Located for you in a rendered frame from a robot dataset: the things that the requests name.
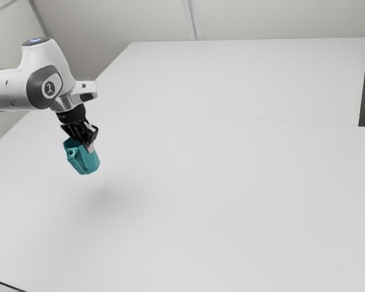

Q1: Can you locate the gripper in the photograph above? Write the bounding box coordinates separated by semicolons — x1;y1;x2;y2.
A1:
55;104;100;153

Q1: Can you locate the teal faceted mug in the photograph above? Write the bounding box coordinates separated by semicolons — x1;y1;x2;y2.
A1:
62;136;101;176

